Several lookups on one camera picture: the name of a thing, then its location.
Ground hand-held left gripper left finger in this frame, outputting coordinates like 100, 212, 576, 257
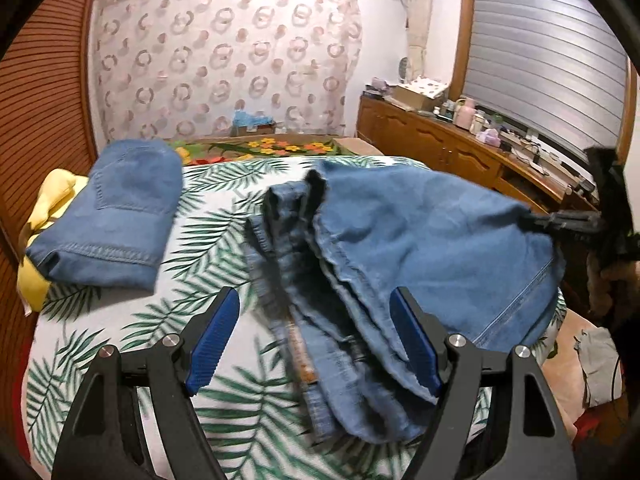
51, 286, 242, 480

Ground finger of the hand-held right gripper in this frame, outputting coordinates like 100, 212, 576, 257
520, 210, 601, 237

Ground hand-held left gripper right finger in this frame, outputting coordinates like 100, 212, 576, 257
389, 286, 571, 480

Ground blue denim pants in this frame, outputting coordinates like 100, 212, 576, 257
244, 157, 567, 444

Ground blue jeans with leather patch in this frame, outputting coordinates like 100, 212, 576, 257
25, 138, 184, 292

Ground person's right hand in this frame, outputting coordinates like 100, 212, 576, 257
586, 252, 633, 322

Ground leaf-print bedsheet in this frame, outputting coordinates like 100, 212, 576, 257
22, 155, 569, 480

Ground wooden cabinet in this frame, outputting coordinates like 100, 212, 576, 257
356, 94, 601, 217

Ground pink jug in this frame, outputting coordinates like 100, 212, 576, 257
453, 98, 477, 131

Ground grey cloth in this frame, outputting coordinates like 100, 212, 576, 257
574, 326, 624, 407

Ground grey window blind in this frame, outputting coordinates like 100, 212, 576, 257
459, 0, 632, 162

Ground cardboard box with dotted lid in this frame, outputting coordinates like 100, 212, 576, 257
389, 75, 450, 112

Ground floral blanket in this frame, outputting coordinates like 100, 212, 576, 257
165, 133, 382, 167

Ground yellow cloth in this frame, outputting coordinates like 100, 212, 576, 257
17, 168, 92, 314

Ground small cardboard box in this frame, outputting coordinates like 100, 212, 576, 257
235, 120, 277, 137

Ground blue plastic bag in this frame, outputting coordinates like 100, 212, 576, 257
231, 107, 273, 129

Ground beige drape curtain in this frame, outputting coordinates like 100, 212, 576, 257
404, 0, 434, 82

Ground circle-patterned sheer curtain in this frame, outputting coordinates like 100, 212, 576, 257
91, 0, 364, 144

